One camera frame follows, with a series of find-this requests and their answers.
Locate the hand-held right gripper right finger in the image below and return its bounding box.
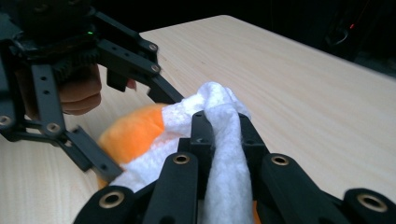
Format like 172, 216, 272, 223
237, 113, 271, 200

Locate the orange plush toy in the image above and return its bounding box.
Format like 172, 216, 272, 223
96, 104, 262, 224

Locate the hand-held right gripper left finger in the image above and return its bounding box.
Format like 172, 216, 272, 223
177, 110, 217, 200

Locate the white wet wipe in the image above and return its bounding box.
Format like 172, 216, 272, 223
110, 81, 255, 224

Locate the dark equipment with red light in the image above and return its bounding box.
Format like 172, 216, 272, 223
323, 0, 396, 62

